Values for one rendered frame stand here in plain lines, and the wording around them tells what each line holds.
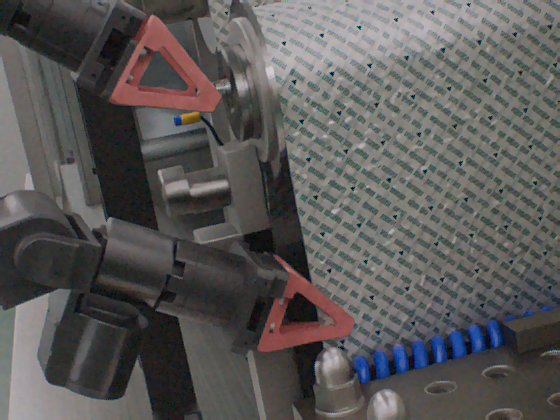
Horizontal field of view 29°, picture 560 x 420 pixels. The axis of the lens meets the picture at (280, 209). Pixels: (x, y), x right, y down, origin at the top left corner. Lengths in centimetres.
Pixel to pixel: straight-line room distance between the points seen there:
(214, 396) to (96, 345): 42
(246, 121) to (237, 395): 44
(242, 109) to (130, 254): 14
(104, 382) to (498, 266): 32
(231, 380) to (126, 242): 48
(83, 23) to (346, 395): 32
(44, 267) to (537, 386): 35
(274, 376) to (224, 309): 15
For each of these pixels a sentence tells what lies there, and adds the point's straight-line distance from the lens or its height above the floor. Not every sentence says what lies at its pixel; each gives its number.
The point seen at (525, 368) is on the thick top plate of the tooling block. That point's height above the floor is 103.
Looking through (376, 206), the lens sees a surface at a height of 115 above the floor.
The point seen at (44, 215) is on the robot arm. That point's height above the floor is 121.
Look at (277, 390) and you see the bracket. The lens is 93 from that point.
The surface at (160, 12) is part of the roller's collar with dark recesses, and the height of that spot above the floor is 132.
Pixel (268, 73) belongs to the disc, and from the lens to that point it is 78.
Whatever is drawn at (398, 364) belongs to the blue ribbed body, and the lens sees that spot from 82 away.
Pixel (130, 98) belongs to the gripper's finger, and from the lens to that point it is 76.
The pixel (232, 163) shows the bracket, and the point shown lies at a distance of 86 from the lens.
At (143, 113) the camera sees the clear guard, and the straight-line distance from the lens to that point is 182.
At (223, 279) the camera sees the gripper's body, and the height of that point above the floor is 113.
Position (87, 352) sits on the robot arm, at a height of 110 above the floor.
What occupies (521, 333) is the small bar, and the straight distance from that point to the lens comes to 82.
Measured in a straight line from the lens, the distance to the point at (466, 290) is 86.
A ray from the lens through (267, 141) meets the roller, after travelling 81.
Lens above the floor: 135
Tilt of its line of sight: 13 degrees down
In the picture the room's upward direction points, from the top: 11 degrees counter-clockwise
